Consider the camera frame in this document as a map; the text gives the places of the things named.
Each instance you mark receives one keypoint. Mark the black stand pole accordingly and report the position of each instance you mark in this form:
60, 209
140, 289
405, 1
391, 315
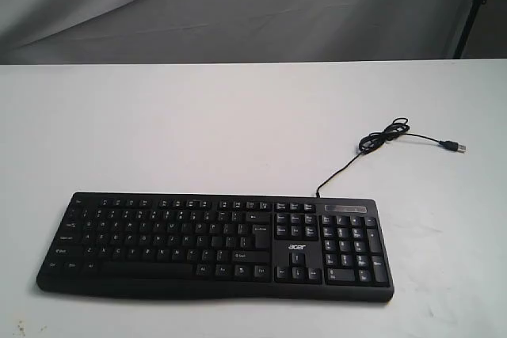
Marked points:
467, 28

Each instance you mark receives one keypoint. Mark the black acer keyboard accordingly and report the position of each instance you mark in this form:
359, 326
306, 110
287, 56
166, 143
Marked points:
192, 246

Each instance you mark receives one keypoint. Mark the grey backdrop cloth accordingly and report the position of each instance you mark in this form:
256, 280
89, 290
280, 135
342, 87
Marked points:
228, 31

